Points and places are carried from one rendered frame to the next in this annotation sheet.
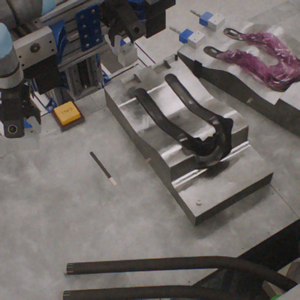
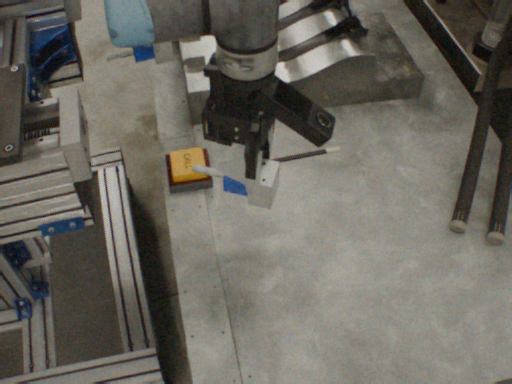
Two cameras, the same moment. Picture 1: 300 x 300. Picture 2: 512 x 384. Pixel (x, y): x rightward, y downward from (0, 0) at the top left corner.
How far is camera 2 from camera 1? 1.19 m
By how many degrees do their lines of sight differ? 41
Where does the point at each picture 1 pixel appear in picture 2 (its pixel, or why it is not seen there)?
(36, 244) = (408, 260)
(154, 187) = (356, 113)
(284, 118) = not seen: outside the picture
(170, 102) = not seen: hidden behind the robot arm
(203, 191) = (393, 61)
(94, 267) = (471, 186)
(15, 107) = (292, 92)
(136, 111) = not seen: hidden behind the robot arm
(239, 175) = (379, 31)
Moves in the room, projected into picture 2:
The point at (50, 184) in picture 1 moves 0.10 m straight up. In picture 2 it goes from (308, 224) to (313, 187)
